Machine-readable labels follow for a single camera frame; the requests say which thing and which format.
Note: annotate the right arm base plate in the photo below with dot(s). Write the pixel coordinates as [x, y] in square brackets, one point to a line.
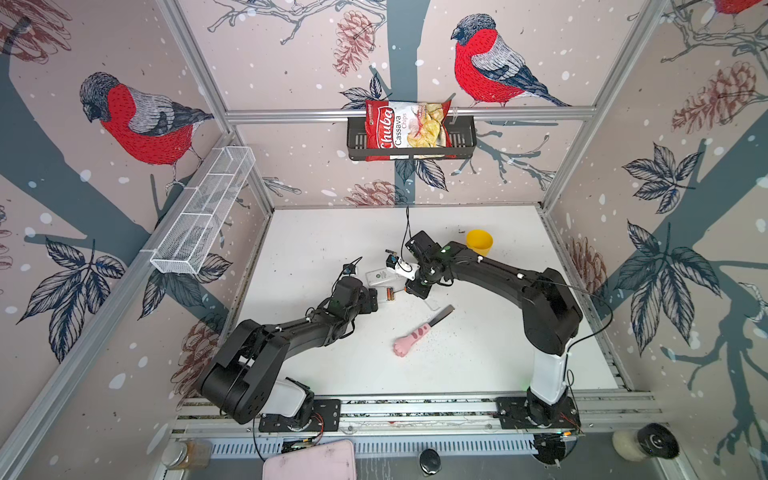
[518, 412]

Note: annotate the white tape roll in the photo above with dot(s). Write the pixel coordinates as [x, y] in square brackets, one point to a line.
[651, 441]

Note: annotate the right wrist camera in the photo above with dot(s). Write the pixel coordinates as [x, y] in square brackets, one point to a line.
[400, 267]

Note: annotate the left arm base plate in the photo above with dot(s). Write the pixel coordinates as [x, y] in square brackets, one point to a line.
[313, 416]

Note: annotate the pink handled scraper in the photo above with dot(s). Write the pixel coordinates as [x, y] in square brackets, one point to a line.
[403, 345]

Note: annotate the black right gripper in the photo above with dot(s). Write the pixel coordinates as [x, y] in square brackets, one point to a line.
[413, 290]

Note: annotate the grey remote battery cover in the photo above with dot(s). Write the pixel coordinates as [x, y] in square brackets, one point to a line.
[433, 304]

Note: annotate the glass jar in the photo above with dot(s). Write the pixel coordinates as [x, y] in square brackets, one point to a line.
[187, 455]

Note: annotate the pink cloth pad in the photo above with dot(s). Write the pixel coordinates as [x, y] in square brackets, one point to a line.
[334, 460]

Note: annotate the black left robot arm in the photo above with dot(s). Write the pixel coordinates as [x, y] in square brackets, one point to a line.
[242, 379]

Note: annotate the red cassava chips bag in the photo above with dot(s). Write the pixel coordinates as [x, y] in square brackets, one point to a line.
[406, 125]

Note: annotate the yellow plastic goblet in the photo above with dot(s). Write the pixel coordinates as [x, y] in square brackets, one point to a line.
[479, 241]

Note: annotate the grey remote control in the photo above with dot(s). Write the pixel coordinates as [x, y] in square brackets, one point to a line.
[386, 294]

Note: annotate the aluminium mounting rail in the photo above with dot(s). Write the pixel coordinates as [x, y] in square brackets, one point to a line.
[441, 414]

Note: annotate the black round knob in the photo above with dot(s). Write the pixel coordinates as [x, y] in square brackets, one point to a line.
[430, 462]

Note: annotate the white remote control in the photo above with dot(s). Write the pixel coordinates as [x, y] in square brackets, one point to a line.
[383, 277]

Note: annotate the black wall basket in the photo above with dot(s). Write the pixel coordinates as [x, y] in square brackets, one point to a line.
[461, 143]

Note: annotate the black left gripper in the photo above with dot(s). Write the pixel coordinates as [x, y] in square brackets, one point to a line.
[369, 299]

